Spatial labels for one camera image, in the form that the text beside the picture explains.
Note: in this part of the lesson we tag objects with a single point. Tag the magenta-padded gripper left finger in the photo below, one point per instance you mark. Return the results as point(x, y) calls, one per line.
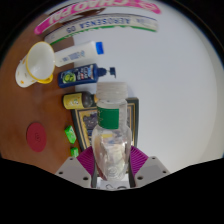
point(71, 168)

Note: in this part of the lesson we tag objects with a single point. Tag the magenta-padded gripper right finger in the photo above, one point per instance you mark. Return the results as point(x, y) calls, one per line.
point(151, 168)

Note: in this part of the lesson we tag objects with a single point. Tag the clear green-labelled drink bottle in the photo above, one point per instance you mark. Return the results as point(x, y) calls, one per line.
point(111, 140)

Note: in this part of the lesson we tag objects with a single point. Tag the small green packet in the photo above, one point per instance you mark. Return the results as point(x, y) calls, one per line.
point(70, 134)
point(74, 152)

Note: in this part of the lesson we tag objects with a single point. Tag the framed group photo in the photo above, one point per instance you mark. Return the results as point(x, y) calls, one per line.
point(85, 123)

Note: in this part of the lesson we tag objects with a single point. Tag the flat round red coaster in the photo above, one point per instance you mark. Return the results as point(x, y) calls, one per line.
point(36, 137)

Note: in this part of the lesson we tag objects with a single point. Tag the dark bottle with yellow label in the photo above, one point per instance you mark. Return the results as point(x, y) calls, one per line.
point(75, 101)

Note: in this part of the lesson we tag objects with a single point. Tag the dark blue pump bottle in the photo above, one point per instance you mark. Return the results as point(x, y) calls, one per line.
point(78, 76)

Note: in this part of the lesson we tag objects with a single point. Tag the white yellow-rimmed mug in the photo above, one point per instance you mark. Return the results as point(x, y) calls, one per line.
point(38, 65)

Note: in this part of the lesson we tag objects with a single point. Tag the white bottle with blue cap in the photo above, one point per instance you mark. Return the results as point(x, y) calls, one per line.
point(75, 55)

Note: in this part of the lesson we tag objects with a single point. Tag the tall white green tube box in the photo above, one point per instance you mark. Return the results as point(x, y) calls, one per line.
point(100, 24)

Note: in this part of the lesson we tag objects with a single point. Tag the tall pink tube box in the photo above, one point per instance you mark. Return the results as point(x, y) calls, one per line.
point(100, 7)

